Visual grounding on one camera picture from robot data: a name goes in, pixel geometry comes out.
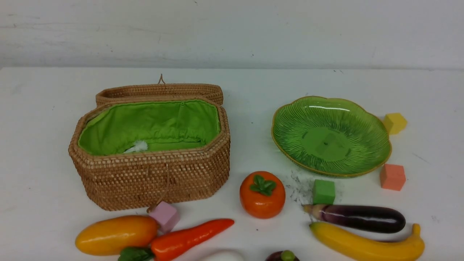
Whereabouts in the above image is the orange persimmon with green leaf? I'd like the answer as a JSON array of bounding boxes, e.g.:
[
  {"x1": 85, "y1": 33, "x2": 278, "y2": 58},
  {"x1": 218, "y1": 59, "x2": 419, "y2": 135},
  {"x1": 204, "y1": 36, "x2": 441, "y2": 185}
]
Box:
[{"x1": 239, "y1": 171, "x2": 286, "y2": 219}]

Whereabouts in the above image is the white radish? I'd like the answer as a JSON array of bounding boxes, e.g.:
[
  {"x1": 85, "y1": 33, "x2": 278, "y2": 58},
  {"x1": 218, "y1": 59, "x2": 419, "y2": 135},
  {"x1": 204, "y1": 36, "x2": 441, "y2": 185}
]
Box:
[{"x1": 198, "y1": 249, "x2": 245, "y2": 261}]

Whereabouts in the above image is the orange carrot with green leaves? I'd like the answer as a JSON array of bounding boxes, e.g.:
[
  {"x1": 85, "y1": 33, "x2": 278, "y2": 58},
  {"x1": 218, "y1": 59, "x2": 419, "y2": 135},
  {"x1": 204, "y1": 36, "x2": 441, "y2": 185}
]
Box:
[{"x1": 118, "y1": 218, "x2": 235, "y2": 261}]

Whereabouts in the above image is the dark purple mangosteen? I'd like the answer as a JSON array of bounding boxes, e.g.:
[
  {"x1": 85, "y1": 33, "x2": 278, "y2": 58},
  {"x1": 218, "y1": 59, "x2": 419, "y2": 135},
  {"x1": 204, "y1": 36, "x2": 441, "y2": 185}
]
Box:
[{"x1": 265, "y1": 250, "x2": 300, "y2": 261}]

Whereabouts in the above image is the yellow orange mango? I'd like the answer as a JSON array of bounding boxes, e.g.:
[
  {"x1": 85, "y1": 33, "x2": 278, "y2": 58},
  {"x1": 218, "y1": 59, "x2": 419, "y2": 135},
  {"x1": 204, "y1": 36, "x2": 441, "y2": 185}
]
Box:
[{"x1": 75, "y1": 215, "x2": 158, "y2": 256}]

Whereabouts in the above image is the purple eggplant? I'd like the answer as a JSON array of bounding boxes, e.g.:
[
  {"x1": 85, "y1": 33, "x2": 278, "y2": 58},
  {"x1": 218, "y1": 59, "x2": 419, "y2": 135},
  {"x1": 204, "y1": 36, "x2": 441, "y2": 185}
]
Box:
[{"x1": 303, "y1": 204, "x2": 406, "y2": 233}]

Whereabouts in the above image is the woven rattan basket lid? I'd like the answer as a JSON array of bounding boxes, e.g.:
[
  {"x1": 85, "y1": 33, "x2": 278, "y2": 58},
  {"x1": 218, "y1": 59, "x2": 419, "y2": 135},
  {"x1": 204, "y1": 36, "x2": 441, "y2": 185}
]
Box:
[{"x1": 95, "y1": 75, "x2": 224, "y2": 106}]

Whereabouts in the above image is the green glass leaf plate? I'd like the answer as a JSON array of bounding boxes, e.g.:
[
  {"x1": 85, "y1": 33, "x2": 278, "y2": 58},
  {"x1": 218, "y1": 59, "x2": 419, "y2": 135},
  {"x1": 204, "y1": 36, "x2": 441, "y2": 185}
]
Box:
[{"x1": 271, "y1": 96, "x2": 392, "y2": 178}]

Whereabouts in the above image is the woven rattan basket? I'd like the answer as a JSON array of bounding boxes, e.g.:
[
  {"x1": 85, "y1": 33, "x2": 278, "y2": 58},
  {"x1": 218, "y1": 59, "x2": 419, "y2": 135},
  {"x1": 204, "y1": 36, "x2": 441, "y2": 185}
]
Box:
[{"x1": 69, "y1": 96, "x2": 231, "y2": 211}]

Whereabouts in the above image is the pink foam cube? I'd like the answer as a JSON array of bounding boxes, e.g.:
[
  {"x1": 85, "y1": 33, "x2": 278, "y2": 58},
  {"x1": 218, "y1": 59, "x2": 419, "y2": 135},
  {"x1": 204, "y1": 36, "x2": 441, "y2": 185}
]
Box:
[{"x1": 146, "y1": 200, "x2": 181, "y2": 234}]

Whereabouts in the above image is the green foam cube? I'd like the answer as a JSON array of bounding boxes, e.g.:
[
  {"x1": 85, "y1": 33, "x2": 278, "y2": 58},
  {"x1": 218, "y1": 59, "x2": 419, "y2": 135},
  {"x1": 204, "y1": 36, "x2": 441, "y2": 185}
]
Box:
[{"x1": 312, "y1": 179, "x2": 335, "y2": 205}]

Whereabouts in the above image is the yellow foam cube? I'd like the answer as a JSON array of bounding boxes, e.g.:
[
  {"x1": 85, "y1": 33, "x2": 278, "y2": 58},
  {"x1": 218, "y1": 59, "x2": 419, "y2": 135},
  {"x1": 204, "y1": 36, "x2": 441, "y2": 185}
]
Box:
[{"x1": 383, "y1": 113, "x2": 408, "y2": 135}]

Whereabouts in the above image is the orange foam cube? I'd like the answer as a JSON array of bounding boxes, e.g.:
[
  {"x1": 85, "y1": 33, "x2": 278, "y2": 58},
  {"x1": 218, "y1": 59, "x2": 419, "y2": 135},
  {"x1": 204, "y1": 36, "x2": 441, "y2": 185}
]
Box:
[{"x1": 380, "y1": 164, "x2": 406, "y2": 191}]

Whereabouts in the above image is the yellow banana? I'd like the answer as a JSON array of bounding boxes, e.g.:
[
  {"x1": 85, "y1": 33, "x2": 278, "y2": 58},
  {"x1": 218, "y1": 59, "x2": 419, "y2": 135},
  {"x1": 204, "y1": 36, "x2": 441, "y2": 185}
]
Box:
[{"x1": 309, "y1": 222, "x2": 425, "y2": 261}]

